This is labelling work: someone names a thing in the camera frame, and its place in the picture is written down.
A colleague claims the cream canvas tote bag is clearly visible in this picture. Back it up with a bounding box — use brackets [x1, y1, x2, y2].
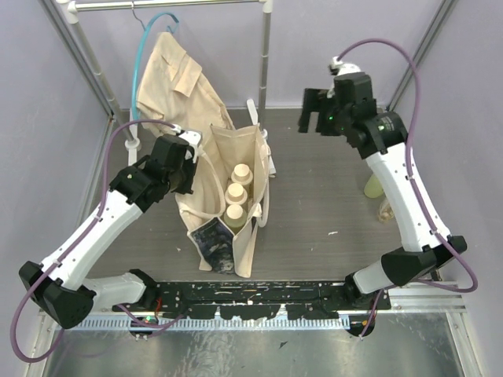
[176, 126, 270, 278]

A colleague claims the beige labelled bottle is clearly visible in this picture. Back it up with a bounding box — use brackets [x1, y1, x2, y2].
[231, 163, 253, 189]

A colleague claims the green bottle beige cap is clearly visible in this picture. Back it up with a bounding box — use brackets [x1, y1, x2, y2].
[223, 205, 248, 236]

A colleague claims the green flip-cap bottle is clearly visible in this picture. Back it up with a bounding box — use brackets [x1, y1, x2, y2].
[363, 174, 384, 199]

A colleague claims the amber clear bottle white cap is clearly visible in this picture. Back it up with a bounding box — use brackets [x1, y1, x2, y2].
[378, 198, 395, 223]

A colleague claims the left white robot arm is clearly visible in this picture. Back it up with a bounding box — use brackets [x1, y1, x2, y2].
[19, 130, 202, 329]

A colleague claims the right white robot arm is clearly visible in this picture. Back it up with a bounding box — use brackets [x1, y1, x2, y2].
[298, 72, 468, 309]

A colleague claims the teal clothes hanger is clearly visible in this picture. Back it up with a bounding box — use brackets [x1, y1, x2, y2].
[130, 12, 180, 120]

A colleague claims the beige hanging shirt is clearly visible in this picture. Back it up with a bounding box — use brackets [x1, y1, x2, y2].
[134, 32, 234, 134]

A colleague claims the white metal clothes rack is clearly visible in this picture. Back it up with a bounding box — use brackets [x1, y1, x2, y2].
[53, 0, 278, 178]

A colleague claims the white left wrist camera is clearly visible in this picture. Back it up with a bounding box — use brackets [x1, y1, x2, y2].
[172, 124, 203, 163]

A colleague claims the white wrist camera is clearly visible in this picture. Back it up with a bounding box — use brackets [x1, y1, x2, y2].
[172, 124, 203, 163]
[328, 56, 361, 77]

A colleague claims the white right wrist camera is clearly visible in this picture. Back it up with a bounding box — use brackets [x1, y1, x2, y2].
[328, 56, 361, 77]

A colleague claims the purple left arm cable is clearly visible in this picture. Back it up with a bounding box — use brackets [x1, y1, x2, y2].
[9, 119, 185, 362]

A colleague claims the aluminium frame rail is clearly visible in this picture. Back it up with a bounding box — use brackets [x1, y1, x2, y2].
[65, 284, 465, 336]

